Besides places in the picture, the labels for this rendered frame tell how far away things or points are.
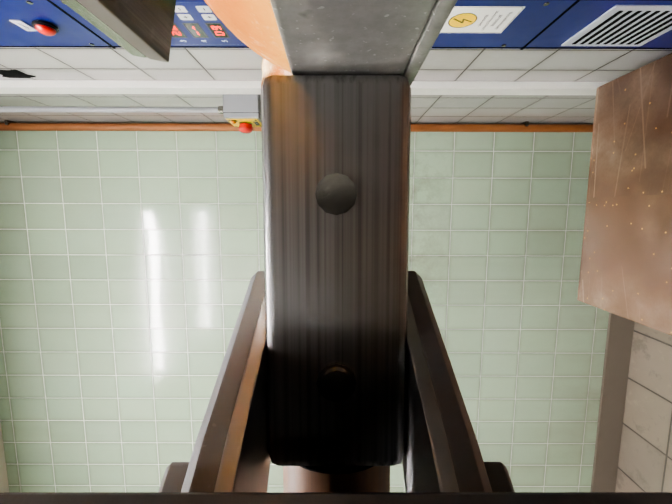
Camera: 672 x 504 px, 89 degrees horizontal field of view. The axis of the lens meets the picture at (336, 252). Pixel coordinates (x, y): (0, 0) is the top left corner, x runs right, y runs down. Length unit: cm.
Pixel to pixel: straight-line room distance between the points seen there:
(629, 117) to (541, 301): 84
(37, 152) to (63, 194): 18
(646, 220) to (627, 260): 9
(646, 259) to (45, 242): 188
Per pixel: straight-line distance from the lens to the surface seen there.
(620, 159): 99
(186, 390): 165
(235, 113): 106
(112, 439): 190
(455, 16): 65
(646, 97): 97
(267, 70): 18
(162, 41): 49
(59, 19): 77
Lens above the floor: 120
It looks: level
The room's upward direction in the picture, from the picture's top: 90 degrees counter-clockwise
